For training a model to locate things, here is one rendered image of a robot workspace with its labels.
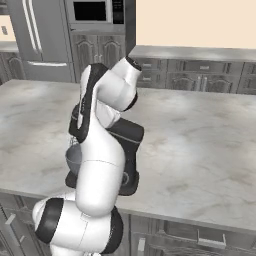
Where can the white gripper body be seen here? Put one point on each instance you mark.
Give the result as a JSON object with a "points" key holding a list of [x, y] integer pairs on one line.
{"points": [[109, 116]]}

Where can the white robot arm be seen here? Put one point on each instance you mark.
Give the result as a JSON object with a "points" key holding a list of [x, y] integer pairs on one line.
{"points": [[100, 180]]}

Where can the black stand mixer head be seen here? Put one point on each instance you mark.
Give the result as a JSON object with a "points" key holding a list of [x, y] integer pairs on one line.
{"points": [[128, 131]]}

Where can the grey mixer bowl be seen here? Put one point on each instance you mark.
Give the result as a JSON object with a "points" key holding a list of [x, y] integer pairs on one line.
{"points": [[74, 159]]}

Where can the tall dark grey cupboard run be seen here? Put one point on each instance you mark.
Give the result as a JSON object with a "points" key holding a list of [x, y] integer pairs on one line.
{"points": [[100, 50]]}

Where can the long dark grey cupboard run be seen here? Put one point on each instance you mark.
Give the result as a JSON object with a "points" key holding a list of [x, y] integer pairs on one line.
{"points": [[200, 71]]}

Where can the grey fridge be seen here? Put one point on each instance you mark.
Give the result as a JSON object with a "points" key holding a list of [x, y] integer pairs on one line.
{"points": [[43, 36]]}

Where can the grey microwave oven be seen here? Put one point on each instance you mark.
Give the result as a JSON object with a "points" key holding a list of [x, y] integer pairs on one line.
{"points": [[95, 11]]}

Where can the small dark grey cupboard run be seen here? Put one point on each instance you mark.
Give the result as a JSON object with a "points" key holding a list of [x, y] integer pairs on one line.
{"points": [[10, 63]]}

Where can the dark grey drawer front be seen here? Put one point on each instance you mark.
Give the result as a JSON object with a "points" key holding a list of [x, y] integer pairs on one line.
{"points": [[180, 233]]}

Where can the dark grey cupboard door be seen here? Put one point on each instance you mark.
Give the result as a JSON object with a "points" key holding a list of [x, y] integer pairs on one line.
{"points": [[160, 248], [20, 240]]}

